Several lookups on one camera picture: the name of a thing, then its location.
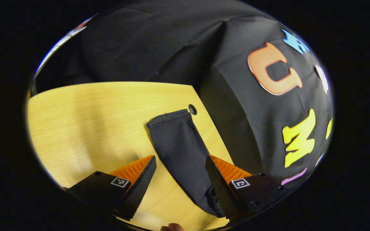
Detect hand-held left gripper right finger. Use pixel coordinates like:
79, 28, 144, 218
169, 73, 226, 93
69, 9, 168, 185
205, 155, 290, 220

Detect black backdrop cloth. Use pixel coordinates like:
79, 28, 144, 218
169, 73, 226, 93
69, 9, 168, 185
31, 0, 335, 193

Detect black jeans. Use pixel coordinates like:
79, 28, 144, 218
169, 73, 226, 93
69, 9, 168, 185
146, 109, 226, 218

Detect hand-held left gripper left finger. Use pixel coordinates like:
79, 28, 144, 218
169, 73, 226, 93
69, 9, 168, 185
62, 155, 157, 221

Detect white desk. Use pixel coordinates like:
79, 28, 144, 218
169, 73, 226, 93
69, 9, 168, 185
33, 14, 97, 79

